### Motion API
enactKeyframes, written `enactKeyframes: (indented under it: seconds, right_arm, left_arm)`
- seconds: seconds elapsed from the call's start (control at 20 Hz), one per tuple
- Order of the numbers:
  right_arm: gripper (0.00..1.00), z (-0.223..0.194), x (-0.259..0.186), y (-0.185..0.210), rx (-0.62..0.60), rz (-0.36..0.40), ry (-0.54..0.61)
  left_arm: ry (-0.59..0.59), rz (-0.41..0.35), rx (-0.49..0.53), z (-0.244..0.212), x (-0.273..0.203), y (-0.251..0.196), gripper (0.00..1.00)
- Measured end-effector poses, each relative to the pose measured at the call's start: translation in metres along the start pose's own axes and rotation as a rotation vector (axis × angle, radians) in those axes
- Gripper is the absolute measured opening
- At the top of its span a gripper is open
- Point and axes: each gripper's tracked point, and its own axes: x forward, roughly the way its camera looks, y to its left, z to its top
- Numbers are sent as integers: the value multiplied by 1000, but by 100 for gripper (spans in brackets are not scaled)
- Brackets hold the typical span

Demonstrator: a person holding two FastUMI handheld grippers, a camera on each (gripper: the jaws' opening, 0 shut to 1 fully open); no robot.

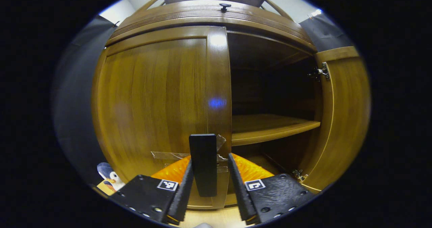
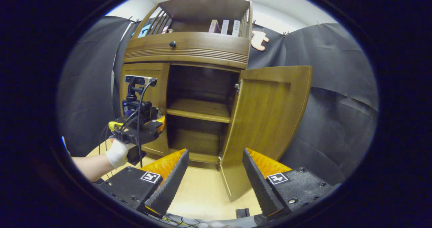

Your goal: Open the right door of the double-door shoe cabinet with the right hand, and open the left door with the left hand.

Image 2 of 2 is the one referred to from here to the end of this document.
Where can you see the wooden cabinet drawer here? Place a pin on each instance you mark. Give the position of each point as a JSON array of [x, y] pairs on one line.
[[209, 49]]

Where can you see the wooden double-door shoe cabinet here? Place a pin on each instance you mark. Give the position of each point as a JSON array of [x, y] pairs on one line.
[[202, 8]]

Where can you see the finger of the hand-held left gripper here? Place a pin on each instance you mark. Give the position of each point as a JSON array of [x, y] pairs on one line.
[[161, 121]]

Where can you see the white book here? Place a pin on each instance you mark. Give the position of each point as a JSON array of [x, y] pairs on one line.
[[225, 27]]

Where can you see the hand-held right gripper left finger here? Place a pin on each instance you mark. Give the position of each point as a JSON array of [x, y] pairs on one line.
[[168, 187]]

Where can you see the black backdrop cloth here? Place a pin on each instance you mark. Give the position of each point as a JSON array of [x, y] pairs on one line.
[[337, 103]]

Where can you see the metal door hinge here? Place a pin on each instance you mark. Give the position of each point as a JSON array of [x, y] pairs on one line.
[[238, 85]]

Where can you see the grey book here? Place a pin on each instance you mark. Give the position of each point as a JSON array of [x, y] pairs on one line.
[[236, 28]]

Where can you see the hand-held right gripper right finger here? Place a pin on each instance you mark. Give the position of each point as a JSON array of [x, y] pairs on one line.
[[261, 187]]

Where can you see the black drawer knob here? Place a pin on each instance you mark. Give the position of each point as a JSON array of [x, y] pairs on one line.
[[172, 44]]

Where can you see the wooden inner shelf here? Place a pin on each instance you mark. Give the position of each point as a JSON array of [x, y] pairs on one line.
[[199, 109]]

